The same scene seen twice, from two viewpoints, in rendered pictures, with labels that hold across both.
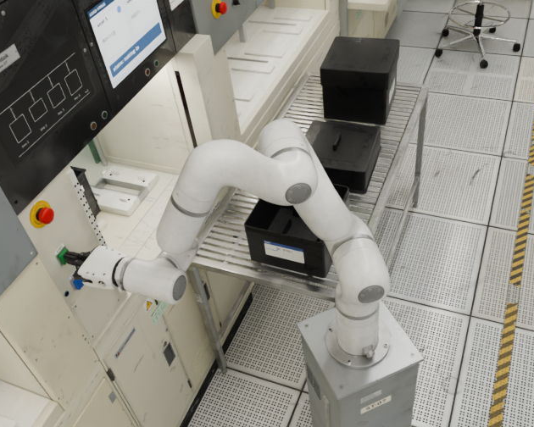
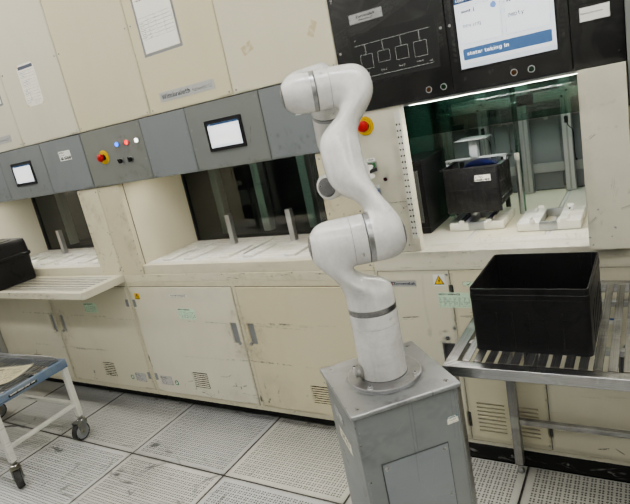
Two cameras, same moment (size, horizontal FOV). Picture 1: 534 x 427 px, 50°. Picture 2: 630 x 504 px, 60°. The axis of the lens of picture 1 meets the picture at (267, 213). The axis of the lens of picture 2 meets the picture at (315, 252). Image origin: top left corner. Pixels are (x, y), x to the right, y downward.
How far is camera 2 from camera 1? 1.91 m
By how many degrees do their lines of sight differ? 83
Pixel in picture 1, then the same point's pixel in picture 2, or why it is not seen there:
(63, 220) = (380, 142)
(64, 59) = (418, 29)
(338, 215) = (325, 156)
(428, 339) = not seen: outside the picture
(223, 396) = (488, 474)
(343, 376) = (341, 369)
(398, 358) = (354, 400)
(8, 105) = (363, 43)
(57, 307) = not seen: hidden behind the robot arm
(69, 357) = not seen: hidden behind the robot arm
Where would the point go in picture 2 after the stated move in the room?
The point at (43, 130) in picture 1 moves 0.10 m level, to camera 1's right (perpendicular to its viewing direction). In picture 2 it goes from (383, 70) to (386, 68)
